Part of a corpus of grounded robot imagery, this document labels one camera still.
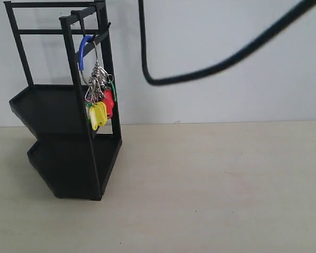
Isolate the black two-tier metal rack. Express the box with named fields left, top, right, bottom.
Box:
left=4, top=1, right=122, bottom=201

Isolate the black cable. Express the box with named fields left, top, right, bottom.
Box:
left=137, top=0, right=316, bottom=86

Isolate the bunch of colourful key tags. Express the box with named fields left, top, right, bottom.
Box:
left=78, top=35, right=117, bottom=131

